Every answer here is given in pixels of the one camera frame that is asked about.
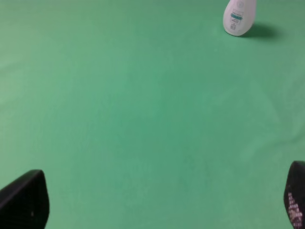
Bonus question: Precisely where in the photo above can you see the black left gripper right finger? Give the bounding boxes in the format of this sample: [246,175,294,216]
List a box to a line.
[284,161,305,229]

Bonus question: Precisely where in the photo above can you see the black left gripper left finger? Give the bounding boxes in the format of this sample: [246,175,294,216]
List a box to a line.
[0,169,50,229]

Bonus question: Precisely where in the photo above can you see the green tablecloth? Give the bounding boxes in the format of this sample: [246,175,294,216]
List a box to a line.
[0,0,305,229]

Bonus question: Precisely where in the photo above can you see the white lotion bottle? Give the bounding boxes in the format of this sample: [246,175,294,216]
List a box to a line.
[223,0,257,36]

